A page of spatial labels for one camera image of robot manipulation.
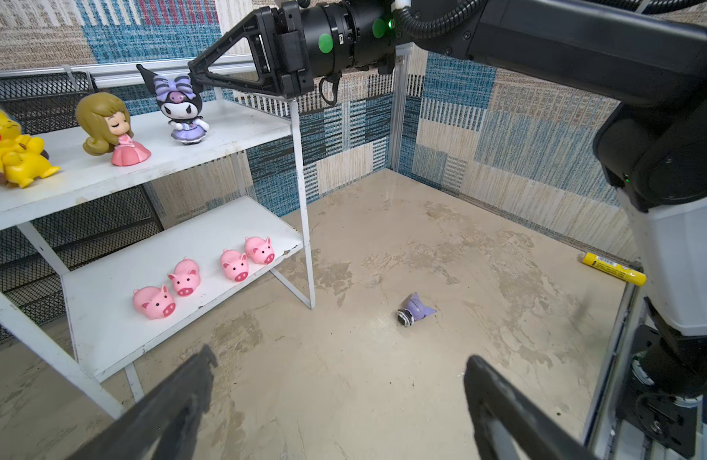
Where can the white two-tier shelf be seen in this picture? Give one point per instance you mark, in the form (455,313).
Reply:
(235,129)

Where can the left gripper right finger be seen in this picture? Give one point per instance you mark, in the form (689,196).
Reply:
(506,422)

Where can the yellow blue pokemon toy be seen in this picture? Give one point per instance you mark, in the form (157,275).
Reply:
(23,158)

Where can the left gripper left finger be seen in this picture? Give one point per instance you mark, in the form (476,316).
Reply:
(165,423)

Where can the black purple bat toy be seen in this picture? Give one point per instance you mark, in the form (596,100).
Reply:
(181,102)

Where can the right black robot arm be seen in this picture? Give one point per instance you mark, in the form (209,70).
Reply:
(585,117)

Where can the yellow glue tube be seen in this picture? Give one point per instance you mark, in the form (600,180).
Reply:
(623,273)

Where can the olive green figure toy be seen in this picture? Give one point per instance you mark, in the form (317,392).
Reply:
(106,120)

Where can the purple figure toy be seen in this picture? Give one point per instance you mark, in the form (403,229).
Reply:
(413,310)

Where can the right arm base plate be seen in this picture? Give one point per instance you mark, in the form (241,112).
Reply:
(660,396)

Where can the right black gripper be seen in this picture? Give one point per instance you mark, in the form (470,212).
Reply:
(265,53)

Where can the pink pig toy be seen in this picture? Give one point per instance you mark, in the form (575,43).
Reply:
(234,265)
(259,250)
(154,302)
(185,277)

